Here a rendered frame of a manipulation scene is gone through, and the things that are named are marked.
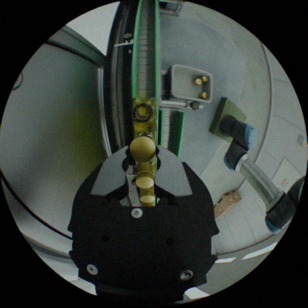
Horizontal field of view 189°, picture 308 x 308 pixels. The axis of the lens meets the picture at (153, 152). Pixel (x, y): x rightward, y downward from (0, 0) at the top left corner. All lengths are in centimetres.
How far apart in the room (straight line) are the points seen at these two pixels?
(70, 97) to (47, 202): 16
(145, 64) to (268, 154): 374
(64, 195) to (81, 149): 10
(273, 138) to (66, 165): 383
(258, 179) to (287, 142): 319
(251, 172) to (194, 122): 43
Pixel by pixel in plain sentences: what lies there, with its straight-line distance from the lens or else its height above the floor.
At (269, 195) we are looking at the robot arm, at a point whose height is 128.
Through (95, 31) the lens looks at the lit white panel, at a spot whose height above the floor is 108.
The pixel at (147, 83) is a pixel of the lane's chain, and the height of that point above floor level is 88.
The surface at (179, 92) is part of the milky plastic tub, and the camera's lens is 54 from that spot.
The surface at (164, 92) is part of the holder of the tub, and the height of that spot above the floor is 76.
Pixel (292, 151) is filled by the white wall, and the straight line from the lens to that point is 361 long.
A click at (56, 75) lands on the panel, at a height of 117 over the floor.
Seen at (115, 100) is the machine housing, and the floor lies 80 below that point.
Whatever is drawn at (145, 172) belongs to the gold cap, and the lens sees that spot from 17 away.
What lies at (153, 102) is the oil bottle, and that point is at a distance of 19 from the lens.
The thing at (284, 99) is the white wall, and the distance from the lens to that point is 385.
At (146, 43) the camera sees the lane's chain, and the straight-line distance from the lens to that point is 49.
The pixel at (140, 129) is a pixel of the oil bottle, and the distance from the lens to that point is 20.
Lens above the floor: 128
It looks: 60 degrees down
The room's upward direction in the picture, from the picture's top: 174 degrees clockwise
